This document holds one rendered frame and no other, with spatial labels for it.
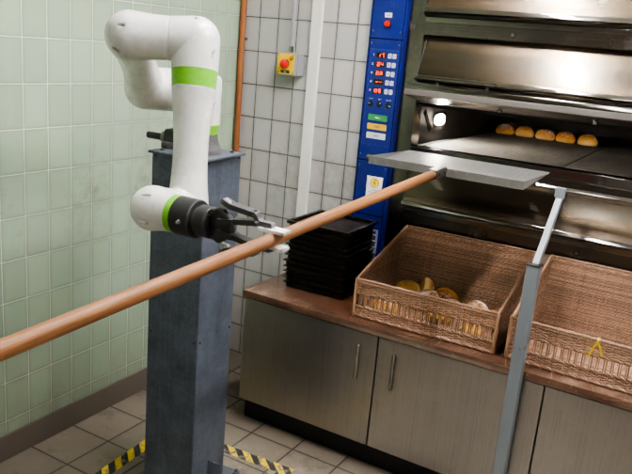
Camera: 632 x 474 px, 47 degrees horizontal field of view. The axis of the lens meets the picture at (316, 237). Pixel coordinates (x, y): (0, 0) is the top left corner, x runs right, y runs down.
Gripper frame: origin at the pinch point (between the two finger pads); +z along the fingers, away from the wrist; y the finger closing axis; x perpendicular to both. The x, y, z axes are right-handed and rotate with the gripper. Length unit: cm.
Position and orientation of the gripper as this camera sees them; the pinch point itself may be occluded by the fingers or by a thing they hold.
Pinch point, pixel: (273, 238)
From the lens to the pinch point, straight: 158.3
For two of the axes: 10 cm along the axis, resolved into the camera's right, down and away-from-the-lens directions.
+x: -5.0, 2.3, -8.3
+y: -0.7, 9.5, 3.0
